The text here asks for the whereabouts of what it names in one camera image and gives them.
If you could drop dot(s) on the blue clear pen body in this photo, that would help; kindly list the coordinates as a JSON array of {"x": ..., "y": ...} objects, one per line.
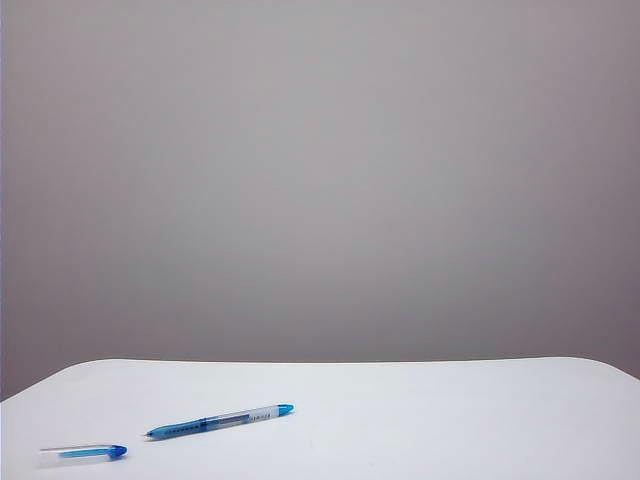
[{"x": 220, "y": 421}]

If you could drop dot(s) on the clear pen cap blue clip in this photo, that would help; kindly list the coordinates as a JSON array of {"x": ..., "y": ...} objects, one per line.
[{"x": 85, "y": 453}]

